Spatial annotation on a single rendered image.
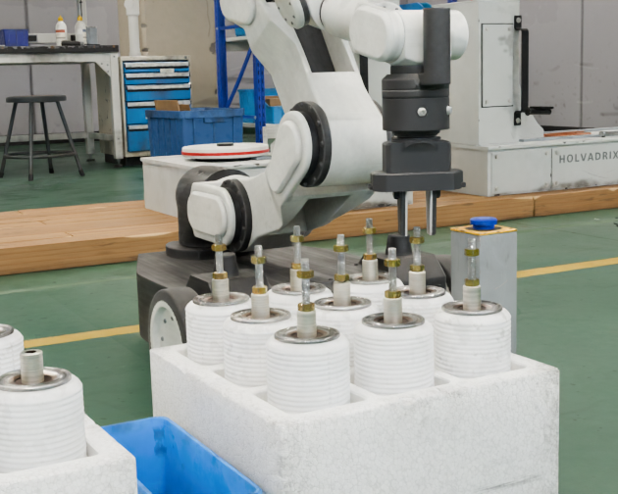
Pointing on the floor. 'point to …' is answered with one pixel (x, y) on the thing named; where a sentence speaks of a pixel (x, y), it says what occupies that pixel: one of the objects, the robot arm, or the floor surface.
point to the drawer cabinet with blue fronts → (140, 99)
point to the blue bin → (176, 460)
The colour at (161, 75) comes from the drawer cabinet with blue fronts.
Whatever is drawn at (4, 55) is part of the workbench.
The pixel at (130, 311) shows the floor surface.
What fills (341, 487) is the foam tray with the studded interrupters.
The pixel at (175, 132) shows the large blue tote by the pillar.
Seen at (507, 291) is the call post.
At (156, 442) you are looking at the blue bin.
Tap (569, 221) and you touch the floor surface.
